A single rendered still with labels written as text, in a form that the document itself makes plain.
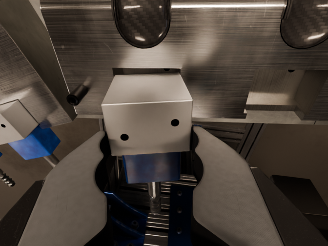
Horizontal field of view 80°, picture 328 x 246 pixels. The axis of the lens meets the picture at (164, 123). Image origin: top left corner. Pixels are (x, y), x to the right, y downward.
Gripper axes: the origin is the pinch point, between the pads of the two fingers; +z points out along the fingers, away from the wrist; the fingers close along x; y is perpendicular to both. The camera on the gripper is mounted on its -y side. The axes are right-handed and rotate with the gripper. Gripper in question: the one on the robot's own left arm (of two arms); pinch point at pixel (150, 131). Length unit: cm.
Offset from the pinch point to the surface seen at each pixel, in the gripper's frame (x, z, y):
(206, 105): 4.7, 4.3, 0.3
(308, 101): 13.3, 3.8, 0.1
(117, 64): -2.3, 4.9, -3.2
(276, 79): 11.4, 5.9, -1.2
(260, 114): 15.0, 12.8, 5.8
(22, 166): -114, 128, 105
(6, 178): -23.6, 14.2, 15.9
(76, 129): -54, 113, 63
